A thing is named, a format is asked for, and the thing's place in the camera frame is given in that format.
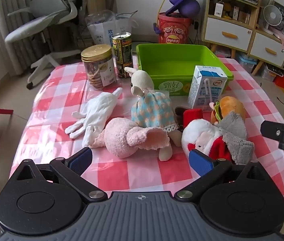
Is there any white paper bag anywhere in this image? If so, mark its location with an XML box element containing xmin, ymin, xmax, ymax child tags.
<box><xmin>115</xmin><ymin>11</ymin><xmax>139</xmax><ymax>43</ymax></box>

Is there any grey curtain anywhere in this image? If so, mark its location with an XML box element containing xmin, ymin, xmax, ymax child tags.
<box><xmin>0</xmin><ymin>0</ymin><xmax>36</xmax><ymax>67</ymax></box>

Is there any clear plastic bag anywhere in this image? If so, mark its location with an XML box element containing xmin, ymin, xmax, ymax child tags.
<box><xmin>85</xmin><ymin>9</ymin><xmax>116</xmax><ymax>46</ymax></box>

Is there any wooden shelf cabinet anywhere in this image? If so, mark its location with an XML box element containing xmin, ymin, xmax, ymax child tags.
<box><xmin>201</xmin><ymin>0</ymin><xmax>263</xmax><ymax>54</ymax></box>

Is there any black drink can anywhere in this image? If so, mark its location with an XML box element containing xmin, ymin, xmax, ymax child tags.
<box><xmin>111</xmin><ymin>32</ymin><xmax>132</xmax><ymax>79</ymax></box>

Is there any purple hopper ball toy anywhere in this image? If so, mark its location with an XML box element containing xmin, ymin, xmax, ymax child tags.
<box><xmin>166</xmin><ymin>0</ymin><xmax>202</xmax><ymax>16</ymax></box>

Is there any white desk fan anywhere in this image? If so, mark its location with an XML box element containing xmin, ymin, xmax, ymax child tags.
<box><xmin>262</xmin><ymin>4</ymin><xmax>283</xmax><ymax>36</ymax></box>

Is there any clear storage box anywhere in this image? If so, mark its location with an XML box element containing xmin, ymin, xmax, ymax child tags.
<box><xmin>237</xmin><ymin>53</ymin><xmax>258</xmax><ymax>74</ymax></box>

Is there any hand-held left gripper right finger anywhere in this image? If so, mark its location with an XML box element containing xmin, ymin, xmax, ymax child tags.
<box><xmin>174</xmin><ymin>149</ymin><xmax>266</xmax><ymax>202</ymax></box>

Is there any low white drawer cabinet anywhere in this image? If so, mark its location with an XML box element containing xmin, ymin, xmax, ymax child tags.
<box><xmin>248</xmin><ymin>29</ymin><xmax>284</xmax><ymax>76</ymax></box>

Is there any santa plush toy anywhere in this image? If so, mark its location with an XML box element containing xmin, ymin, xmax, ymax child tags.
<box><xmin>181</xmin><ymin>109</ymin><xmax>232</xmax><ymax>162</ymax></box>

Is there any grey fuzzy towel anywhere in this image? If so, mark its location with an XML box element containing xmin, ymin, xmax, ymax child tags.
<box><xmin>217</xmin><ymin>112</ymin><xmax>255</xmax><ymax>165</ymax></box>

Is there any pink white checkered tablecloth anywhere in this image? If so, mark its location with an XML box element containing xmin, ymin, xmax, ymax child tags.
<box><xmin>9</xmin><ymin>57</ymin><xmax>284</xmax><ymax>214</ymax></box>

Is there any pink plush rabbit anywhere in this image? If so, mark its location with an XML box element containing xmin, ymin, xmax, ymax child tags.
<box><xmin>92</xmin><ymin>117</ymin><xmax>170</xmax><ymax>159</ymax></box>

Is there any white blue milk carton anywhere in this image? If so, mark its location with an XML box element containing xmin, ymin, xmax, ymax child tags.
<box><xmin>187</xmin><ymin>65</ymin><xmax>228</xmax><ymax>111</ymax></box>

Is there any clear cookie jar gold lid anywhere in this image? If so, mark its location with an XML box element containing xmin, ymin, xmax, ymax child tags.
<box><xmin>81</xmin><ymin>44</ymin><xmax>117</xmax><ymax>91</ymax></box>

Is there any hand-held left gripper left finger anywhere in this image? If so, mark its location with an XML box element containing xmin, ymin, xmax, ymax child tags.
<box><xmin>13</xmin><ymin>147</ymin><xmax>108</xmax><ymax>202</ymax></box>

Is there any white glove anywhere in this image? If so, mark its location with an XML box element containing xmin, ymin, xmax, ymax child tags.
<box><xmin>65</xmin><ymin>87</ymin><xmax>123</xmax><ymax>148</ymax></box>

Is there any grey white office chair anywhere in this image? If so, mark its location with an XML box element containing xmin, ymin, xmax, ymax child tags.
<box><xmin>5</xmin><ymin>0</ymin><xmax>82</xmax><ymax>90</ymax></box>

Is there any small white box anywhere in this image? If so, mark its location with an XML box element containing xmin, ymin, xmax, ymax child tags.
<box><xmin>215</xmin><ymin>1</ymin><xmax>225</xmax><ymax>18</ymax></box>

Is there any hamburger plush toy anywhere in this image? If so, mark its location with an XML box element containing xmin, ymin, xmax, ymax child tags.
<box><xmin>209</xmin><ymin>96</ymin><xmax>247</xmax><ymax>125</ymax></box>

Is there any beige bunny doll blue dress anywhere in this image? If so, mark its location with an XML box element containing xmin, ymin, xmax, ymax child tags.
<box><xmin>124</xmin><ymin>67</ymin><xmax>180</xmax><ymax>161</ymax></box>

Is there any red printed bucket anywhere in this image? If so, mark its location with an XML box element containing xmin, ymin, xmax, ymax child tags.
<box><xmin>158</xmin><ymin>12</ymin><xmax>192</xmax><ymax>45</ymax></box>

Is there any green plastic bin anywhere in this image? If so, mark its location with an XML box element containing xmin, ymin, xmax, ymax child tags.
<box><xmin>135</xmin><ymin>43</ymin><xmax>234</xmax><ymax>97</ymax></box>

